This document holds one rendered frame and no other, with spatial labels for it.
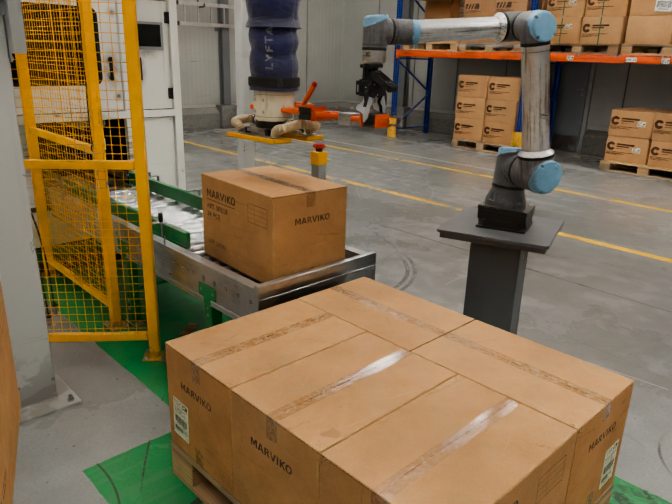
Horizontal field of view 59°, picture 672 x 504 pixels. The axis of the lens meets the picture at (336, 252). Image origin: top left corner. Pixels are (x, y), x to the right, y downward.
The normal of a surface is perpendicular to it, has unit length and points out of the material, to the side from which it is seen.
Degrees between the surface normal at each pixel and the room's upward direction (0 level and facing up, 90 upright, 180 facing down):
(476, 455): 0
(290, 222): 90
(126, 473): 0
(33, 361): 90
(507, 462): 0
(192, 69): 90
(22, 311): 90
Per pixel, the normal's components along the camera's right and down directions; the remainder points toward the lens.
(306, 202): 0.65, 0.26
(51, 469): 0.03, -0.95
